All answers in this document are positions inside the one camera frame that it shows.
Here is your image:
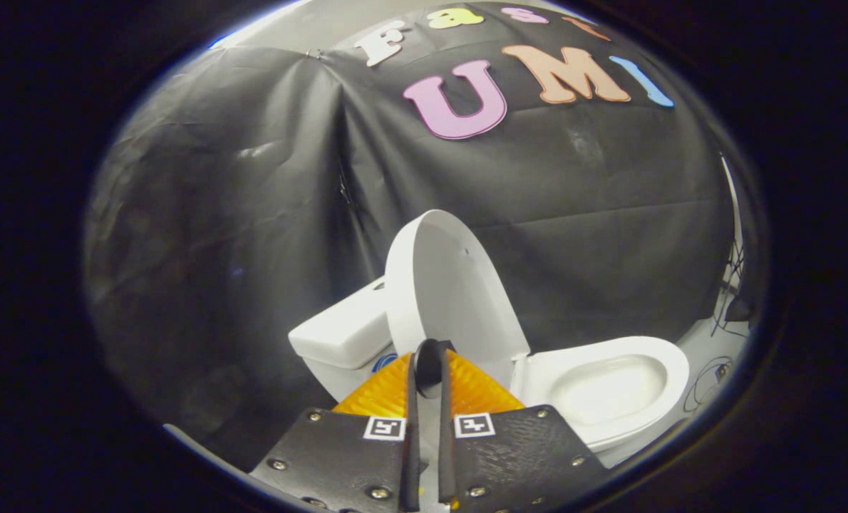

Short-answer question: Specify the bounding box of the black round lid pull tab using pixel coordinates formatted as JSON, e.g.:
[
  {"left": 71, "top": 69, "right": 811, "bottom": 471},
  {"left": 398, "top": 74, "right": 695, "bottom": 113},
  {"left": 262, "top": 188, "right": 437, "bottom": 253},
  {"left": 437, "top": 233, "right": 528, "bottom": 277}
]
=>
[{"left": 413, "top": 339, "right": 457, "bottom": 400}]

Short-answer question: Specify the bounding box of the black backdrop cloth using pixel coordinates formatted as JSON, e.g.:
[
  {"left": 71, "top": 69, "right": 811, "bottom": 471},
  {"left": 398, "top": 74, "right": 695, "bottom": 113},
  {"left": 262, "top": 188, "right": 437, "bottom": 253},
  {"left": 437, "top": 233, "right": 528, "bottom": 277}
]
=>
[{"left": 82, "top": 0, "right": 753, "bottom": 472}]

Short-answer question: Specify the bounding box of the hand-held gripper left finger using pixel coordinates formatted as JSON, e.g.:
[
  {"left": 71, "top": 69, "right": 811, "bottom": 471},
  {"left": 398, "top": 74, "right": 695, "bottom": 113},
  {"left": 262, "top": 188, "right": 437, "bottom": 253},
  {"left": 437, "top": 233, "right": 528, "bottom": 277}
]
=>
[{"left": 249, "top": 349, "right": 423, "bottom": 512}]

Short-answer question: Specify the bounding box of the white ceramic toilet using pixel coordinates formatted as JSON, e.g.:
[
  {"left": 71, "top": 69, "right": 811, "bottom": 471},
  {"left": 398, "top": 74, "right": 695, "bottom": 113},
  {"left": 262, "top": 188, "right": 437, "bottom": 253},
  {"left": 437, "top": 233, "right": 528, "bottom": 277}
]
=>
[{"left": 289, "top": 276, "right": 690, "bottom": 467}]

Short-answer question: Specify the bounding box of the white toilet lid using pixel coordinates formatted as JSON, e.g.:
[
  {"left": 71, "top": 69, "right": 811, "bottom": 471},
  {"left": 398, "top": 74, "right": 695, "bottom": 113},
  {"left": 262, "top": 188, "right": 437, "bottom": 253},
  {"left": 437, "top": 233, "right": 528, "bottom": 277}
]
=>
[{"left": 385, "top": 209, "right": 532, "bottom": 393}]

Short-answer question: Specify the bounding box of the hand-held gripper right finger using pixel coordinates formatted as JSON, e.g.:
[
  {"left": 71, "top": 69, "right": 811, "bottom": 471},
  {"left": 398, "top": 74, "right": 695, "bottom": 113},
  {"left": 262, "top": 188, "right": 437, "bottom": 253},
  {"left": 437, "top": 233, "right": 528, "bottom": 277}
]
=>
[{"left": 435, "top": 348, "right": 610, "bottom": 512}]

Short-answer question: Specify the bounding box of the white upright pole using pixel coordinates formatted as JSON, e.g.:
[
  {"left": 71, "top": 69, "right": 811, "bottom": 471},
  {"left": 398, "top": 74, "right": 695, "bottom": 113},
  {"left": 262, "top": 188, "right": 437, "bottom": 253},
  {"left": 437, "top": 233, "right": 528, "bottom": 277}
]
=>
[{"left": 720, "top": 153, "right": 747, "bottom": 250}]

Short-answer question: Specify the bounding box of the black floor cable tangle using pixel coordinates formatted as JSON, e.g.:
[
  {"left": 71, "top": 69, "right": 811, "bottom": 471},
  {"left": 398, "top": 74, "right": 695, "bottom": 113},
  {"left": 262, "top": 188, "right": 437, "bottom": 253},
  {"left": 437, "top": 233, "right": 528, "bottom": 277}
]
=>
[{"left": 683, "top": 356, "right": 737, "bottom": 414}]

